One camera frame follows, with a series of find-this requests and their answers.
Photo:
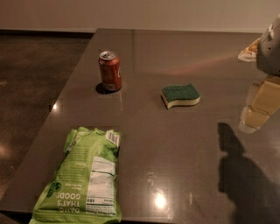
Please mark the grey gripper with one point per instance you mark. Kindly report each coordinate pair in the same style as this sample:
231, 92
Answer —
269, 53

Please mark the green rice chip bag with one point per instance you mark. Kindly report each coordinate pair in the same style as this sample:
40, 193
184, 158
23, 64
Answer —
83, 188

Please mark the green and yellow sponge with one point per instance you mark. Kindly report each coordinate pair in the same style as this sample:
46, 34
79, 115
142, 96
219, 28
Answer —
180, 95

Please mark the red soda can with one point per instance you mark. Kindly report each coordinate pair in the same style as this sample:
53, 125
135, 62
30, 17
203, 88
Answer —
109, 65

